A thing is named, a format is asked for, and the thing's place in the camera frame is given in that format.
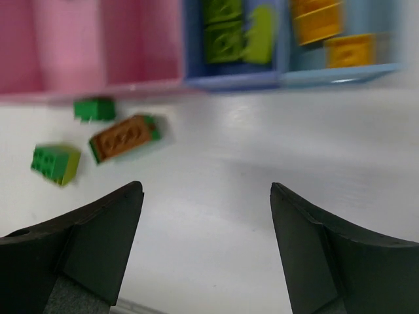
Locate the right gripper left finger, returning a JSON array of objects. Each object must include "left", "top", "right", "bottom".
[{"left": 1, "top": 181, "right": 144, "bottom": 313}]

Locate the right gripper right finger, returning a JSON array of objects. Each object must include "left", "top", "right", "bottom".
[{"left": 270, "top": 183, "right": 418, "bottom": 313}]

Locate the lime lego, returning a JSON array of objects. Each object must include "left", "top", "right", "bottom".
[
  {"left": 201, "top": 0, "right": 244, "bottom": 63},
  {"left": 61, "top": 145, "right": 81, "bottom": 186}
]

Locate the green square lego brick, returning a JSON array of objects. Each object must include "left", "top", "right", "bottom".
[{"left": 31, "top": 144, "right": 69, "bottom": 187}]

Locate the small dark green lego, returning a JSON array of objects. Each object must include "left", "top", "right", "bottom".
[{"left": 73, "top": 97, "right": 116, "bottom": 122}]

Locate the yellow lego plate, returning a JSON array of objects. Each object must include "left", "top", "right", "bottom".
[{"left": 324, "top": 33, "right": 376, "bottom": 69}]

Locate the lime square lego brick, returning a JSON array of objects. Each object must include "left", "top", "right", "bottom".
[{"left": 243, "top": 4, "right": 276, "bottom": 65}]

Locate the yellow round printed lego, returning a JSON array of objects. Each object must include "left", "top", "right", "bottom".
[{"left": 289, "top": 0, "right": 344, "bottom": 46}]

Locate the large pink bin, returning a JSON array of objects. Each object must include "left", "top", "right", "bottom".
[{"left": 1, "top": 1, "right": 105, "bottom": 98}]

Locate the dark blue bin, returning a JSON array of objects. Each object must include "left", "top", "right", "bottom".
[{"left": 181, "top": 1, "right": 287, "bottom": 92}]

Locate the narrow pink bin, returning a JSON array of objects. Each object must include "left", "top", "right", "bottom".
[{"left": 100, "top": 1, "right": 183, "bottom": 94}]

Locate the light blue bin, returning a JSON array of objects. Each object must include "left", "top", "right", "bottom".
[{"left": 279, "top": 1, "right": 403, "bottom": 88}]

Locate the lime lego in blue bin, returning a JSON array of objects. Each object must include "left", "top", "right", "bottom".
[{"left": 201, "top": 0, "right": 244, "bottom": 63}]

